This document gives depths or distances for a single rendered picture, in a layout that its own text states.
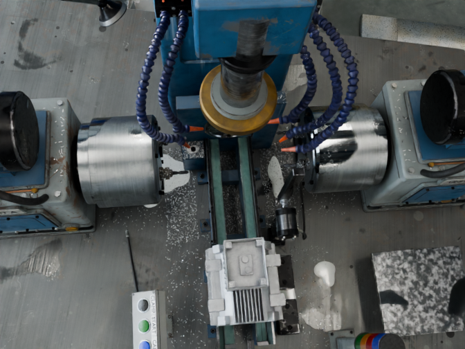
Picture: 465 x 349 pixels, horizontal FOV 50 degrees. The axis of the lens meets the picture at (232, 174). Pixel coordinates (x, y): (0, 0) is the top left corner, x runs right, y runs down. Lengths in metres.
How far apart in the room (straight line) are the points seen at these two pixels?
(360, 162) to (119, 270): 0.79
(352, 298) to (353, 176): 0.43
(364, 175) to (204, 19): 0.72
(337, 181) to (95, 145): 0.64
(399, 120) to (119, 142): 0.75
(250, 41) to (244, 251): 0.58
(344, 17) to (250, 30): 2.17
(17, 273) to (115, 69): 0.75
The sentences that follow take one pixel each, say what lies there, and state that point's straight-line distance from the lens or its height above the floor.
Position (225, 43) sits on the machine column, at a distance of 0.90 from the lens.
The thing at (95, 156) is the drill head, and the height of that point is 1.16.
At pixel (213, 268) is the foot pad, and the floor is 1.08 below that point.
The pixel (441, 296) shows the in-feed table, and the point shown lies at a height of 0.92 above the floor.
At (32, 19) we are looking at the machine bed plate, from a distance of 2.00.
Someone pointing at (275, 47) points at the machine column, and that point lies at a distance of 0.92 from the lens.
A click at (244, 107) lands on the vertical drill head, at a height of 1.36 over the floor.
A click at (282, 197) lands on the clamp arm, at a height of 1.06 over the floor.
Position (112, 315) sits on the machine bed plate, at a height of 0.80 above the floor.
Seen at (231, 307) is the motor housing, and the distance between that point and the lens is 1.29.
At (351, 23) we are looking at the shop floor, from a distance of 3.00.
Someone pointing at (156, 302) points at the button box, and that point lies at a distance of 1.29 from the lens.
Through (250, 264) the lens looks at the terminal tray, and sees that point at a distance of 1.25.
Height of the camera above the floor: 2.37
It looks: 72 degrees down
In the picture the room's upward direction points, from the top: 10 degrees clockwise
